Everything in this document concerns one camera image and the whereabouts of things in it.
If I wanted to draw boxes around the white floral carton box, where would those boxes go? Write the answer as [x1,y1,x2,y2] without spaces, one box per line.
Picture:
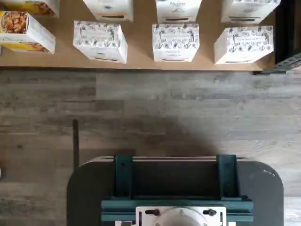
[155,0,202,24]
[73,20,128,64]
[82,0,134,23]
[214,25,275,65]
[152,23,200,63]
[221,0,282,24]

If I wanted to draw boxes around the yellow granola carton box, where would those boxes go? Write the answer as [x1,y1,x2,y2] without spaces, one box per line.
[0,11,56,55]
[0,0,61,18]

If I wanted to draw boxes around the black metal bar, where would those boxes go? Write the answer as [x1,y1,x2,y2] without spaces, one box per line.
[72,119,79,171]

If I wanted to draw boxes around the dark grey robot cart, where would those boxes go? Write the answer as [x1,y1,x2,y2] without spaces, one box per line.
[67,155,284,226]

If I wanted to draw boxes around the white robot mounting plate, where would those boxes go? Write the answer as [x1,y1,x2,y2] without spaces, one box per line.
[135,206,227,226]

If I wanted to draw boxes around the black metal shelving rack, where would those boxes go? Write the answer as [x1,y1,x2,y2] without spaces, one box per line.
[253,0,301,75]

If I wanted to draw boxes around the teal metal frame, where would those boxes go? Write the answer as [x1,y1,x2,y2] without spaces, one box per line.
[101,154,253,226]

